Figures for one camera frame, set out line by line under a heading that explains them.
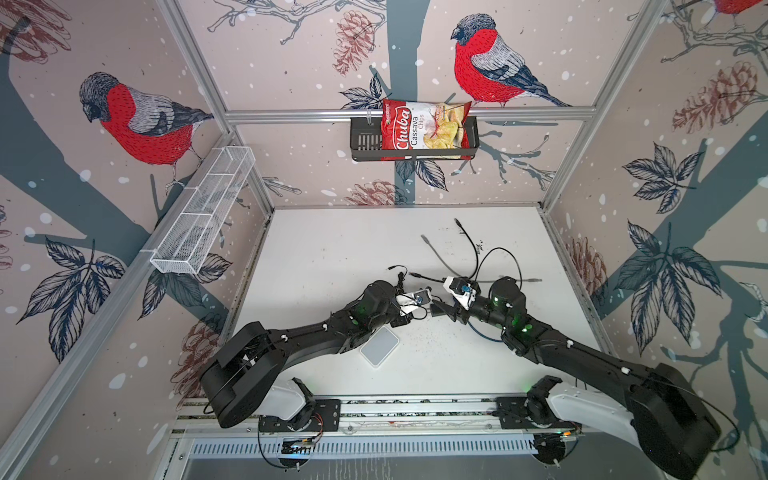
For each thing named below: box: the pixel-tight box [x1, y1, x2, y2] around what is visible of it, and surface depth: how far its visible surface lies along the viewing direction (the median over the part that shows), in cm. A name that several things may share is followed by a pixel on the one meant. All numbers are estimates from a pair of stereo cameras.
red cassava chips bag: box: [381, 99, 473, 161], surface depth 90 cm
